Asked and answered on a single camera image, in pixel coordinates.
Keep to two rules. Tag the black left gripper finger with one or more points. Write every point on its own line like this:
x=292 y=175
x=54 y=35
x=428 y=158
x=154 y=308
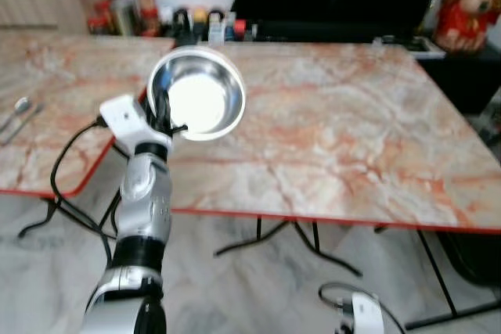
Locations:
x=179 y=127

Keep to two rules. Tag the stainless steel bowl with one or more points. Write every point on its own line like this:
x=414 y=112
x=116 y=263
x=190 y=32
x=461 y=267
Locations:
x=203 y=95

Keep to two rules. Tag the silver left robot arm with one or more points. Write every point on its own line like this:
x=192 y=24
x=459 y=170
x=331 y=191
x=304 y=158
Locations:
x=145 y=193

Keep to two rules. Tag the black sauce bottle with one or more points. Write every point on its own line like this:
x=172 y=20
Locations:
x=181 y=23

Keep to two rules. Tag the yellow capped bottle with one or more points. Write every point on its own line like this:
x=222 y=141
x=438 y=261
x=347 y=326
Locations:
x=200 y=21

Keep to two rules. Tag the small clear bottle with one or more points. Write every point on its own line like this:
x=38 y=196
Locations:
x=217 y=29

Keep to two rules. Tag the squat red jar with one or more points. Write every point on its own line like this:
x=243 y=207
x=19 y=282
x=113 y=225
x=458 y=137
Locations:
x=98 y=23

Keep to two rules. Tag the grey red capped bottle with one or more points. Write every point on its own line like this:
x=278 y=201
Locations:
x=121 y=9

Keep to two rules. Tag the tall red capped bottle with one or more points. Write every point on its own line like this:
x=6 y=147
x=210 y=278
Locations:
x=145 y=1

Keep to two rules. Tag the small red capped bottle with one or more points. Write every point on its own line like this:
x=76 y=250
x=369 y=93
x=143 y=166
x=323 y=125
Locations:
x=239 y=29

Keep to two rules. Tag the metal spoon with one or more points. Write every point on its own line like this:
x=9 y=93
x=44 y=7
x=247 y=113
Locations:
x=22 y=104

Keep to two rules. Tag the light wooden box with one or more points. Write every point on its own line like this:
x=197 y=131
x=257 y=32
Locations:
x=47 y=5

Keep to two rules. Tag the black television cabinet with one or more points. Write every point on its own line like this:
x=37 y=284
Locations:
x=462 y=80

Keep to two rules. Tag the red and gold figurine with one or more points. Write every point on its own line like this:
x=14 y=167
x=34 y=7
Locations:
x=466 y=13

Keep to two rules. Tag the white shallow tray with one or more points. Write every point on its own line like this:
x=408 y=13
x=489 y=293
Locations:
x=427 y=48

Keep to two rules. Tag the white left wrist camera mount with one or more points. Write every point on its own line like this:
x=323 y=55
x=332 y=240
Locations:
x=125 y=119

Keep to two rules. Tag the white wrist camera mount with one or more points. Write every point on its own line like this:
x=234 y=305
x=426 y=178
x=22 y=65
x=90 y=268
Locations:
x=366 y=314
x=125 y=119

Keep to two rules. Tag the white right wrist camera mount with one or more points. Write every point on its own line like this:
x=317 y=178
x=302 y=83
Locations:
x=366 y=314

